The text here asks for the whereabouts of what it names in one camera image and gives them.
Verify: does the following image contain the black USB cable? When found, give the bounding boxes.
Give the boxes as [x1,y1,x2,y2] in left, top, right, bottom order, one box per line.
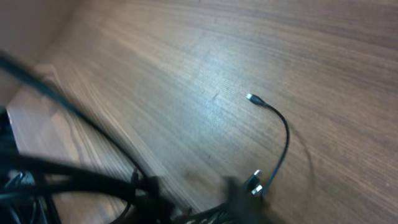
[0,52,290,224]

